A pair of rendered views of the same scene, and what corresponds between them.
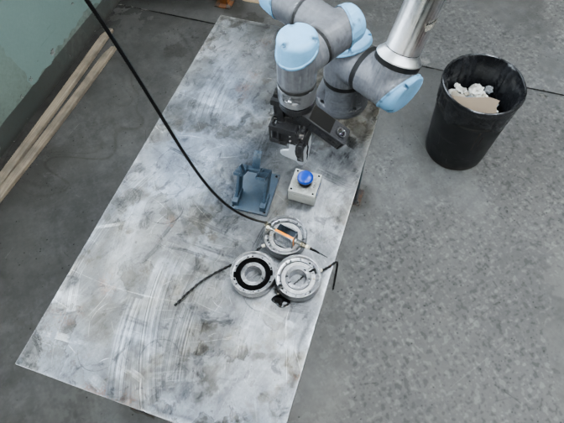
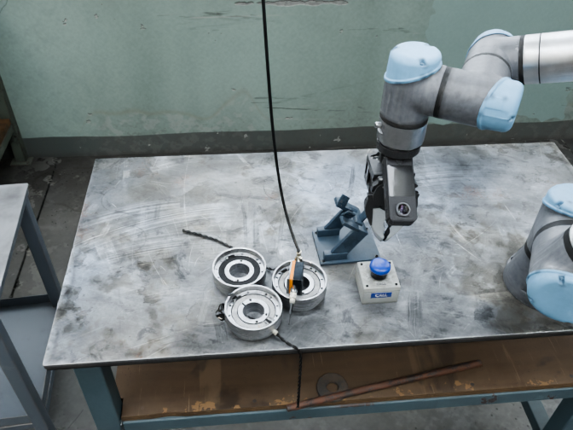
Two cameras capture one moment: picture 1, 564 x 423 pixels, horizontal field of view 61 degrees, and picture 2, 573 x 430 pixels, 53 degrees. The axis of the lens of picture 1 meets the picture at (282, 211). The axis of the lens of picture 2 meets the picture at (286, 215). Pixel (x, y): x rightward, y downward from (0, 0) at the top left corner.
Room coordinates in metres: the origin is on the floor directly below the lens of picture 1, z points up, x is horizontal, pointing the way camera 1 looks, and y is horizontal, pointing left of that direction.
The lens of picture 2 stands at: (0.15, -0.64, 1.66)
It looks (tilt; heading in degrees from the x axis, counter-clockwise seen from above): 42 degrees down; 62
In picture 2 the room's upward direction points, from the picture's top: 2 degrees clockwise
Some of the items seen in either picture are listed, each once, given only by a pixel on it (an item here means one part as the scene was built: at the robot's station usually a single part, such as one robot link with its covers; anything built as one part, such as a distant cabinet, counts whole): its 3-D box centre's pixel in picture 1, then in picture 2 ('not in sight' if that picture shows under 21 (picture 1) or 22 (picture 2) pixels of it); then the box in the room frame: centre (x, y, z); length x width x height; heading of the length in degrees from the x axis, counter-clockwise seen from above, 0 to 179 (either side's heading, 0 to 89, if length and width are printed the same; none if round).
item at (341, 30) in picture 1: (328, 28); (479, 95); (0.74, -0.11, 1.24); 0.11 x 0.11 x 0.08; 41
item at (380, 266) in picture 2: (305, 181); (379, 272); (0.66, -0.06, 0.85); 0.04 x 0.04 x 0.05
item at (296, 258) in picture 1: (298, 279); (253, 313); (0.41, -0.03, 0.82); 0.10 x 0.10 x 0.04
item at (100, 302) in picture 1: (241, 180); (353, 232); (0.71, 0.10, 0.79); 1.20 x 0.60 x 0.02; 159
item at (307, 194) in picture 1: (305, 185); (379, 281); (0.66, -0.06, 0.82); 0.08 x 0.07 x 0.05; 159
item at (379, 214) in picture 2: (293, 154); (375, 215); (0.65, -0.03, 0.97); 0.06 x 0.03 x 0.09; 68
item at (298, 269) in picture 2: (295, 239); (296, 287); (0.49, -0.03, 0.85); 0.17 x 0.02 x 0.04; 57
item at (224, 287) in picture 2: (253, 274); (239, 273); (0.42, 0.07, 0.82); 0.10 x 0.10 x 0.04
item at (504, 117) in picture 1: (467, 117); not in sight; (1.36, -0.84, 0.21); 0.34 x 0.34 x 0.43
